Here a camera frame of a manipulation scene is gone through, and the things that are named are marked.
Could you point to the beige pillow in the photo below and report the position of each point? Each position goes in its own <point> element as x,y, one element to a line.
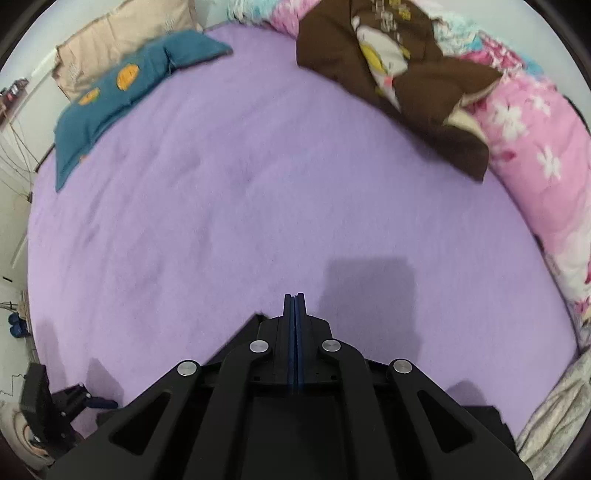
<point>98,46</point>

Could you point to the brown printed garment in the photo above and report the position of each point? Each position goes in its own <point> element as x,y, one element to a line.
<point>386,53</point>

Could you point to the purple fleece bed sheet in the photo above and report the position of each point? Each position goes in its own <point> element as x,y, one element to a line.
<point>239,181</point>

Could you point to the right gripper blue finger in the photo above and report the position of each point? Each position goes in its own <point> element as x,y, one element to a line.
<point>299,314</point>
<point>288,316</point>

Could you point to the pink floral rolled duvet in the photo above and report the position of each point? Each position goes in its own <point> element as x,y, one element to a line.
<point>538,144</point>

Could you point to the black zip jacket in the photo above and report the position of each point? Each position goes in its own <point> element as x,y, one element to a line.
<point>491,418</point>

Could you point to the red and black small device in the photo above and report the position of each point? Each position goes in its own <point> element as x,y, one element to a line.
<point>10,96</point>

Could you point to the grey fuzzy blanket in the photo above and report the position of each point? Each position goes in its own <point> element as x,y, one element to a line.
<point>553,427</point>

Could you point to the blue pillow with orange dots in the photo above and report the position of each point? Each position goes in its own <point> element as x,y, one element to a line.
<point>117,92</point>

